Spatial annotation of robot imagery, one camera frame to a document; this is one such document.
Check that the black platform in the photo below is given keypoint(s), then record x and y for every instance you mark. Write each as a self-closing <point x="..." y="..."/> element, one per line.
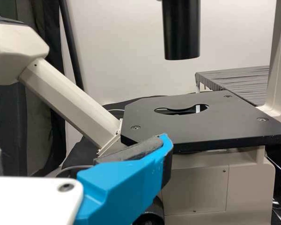
<point x="238" y="82"/>

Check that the cream microscope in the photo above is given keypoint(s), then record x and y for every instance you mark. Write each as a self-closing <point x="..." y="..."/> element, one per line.
<point x="201" y="182"/>

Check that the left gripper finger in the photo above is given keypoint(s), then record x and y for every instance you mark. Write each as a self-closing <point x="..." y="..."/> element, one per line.
<point x="121" y="182"/>

